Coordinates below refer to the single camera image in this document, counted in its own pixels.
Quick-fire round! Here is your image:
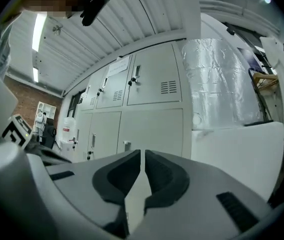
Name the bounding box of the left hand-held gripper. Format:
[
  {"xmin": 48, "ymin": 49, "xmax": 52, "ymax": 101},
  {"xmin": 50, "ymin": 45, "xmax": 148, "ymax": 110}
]
[{"xmin": 1, "ymin": 113, "xmax": 72, "ymax": 167}]

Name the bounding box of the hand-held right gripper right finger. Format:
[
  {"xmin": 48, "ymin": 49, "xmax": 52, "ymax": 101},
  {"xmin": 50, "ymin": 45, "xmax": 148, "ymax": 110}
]
[{"xmin": 130, "ymin": 149, "xmax": 274, "ymax": 240}]

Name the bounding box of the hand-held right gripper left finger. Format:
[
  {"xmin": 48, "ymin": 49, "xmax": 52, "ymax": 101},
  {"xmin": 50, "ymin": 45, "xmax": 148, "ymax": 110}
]
[{"xmin": 45, "ymin": 149, "xmax": 142, "ymax": 239}]

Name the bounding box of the grey metal locker cabinet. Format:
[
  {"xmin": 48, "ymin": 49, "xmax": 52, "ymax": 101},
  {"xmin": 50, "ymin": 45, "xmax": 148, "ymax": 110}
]
[{"xmin": 75, "ymin": 40, "xmax": 193, "ymax": 164}]

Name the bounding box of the white humanoid robot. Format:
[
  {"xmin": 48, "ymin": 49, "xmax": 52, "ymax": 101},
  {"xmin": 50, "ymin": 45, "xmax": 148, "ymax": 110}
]
[{"xmin": 35, "ymin": 111, "xmax": 48, "ymax": 142}]

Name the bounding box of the black office chair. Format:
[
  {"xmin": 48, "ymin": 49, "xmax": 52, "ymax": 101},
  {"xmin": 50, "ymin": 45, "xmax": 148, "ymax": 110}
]
[{"xmin": 43, "ymin": 120, "xmax": 57, "ymax": 150}]

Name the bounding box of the white cubby shelf unit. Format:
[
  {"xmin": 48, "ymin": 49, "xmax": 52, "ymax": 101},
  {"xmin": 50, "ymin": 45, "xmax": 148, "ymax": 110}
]
[{"xmin": 37, "ymin": 100, "xmax": 57, "ymax": 125}]

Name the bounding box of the clear water jug red label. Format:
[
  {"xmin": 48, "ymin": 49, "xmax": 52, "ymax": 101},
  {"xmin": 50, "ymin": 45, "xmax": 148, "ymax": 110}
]
[{"xmin": 63, "ymin": 116, "xmax": 77, "ymax": 144}]

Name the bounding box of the white foam box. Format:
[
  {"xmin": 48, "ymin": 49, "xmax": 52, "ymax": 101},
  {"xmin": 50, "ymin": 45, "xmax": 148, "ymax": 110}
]
[{"xmin": 190, "ymin": 121, "xmax": 284, "ymax": 202}]

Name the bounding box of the long ceiling strip light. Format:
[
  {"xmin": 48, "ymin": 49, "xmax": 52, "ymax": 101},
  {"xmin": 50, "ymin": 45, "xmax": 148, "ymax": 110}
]
[{"xmin": 31, "ymin": 12, "xmax": 48, "ymax": 52}]

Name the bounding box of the white paper notice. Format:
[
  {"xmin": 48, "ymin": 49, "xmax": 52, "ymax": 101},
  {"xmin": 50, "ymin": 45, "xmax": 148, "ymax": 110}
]
[{"xmin": 106, "ymin": 57, "xmax": 129, "ymax": 78}]

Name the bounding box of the black clothes rack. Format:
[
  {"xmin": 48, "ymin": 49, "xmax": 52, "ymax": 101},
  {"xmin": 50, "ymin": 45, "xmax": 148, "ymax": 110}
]
[{"xmin": 248, "ymin": 67, "xmax": 279, "ymax": 124}]

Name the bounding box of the black window frame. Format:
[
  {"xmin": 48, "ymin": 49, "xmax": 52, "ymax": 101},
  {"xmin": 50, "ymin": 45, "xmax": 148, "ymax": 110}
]
[{"xmin": 68, "ymin": 90, "xmax": 86, "ymax": 120}]

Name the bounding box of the black head-worn camera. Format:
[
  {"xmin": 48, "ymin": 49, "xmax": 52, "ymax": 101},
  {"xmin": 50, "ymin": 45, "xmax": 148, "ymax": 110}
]
[{"xmin": 79, "ymin": 0, "xmax": 112, "ymax": 27}]

